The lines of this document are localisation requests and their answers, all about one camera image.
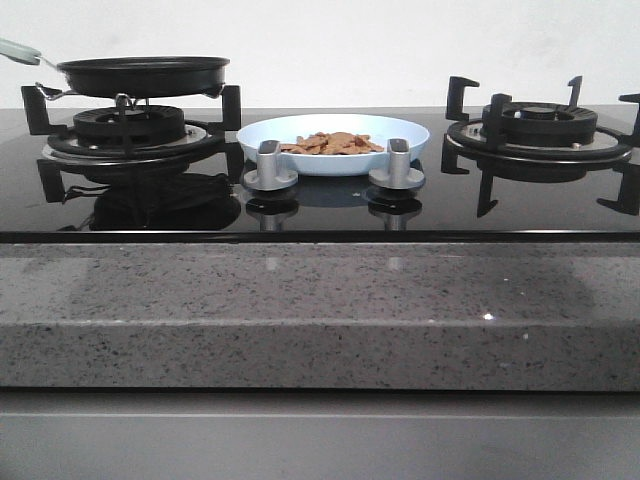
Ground right gas burner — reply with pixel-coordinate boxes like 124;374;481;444
448;102;622;152

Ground black frying pan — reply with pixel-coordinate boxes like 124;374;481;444
0;37;231;99

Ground left gas burner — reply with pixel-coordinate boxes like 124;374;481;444
47;105;206;155

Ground silver left stove knob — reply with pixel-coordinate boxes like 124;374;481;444
244;140;298;192

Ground silver right stove knob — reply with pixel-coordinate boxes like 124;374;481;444
368;138;425;190

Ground black pan support grate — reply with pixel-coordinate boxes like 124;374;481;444
22;84;244;186
441;76;639;217

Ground pile of brown meat slices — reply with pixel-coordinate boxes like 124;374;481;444
280;132;385;155

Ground silver stove knob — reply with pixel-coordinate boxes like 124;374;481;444
368;138;425;190
244;140;298;192

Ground black glass cooktop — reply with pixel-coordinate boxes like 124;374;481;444
1;108;639;243

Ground light blue plate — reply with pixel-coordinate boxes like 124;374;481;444
236;113;430;176

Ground black left pan support grate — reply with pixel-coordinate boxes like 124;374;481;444
22;84;244;186

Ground gas burner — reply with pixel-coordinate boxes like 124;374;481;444
47;105;206;155
448;102;622;152

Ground black right pan support grate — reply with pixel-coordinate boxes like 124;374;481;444
441;76;639;217

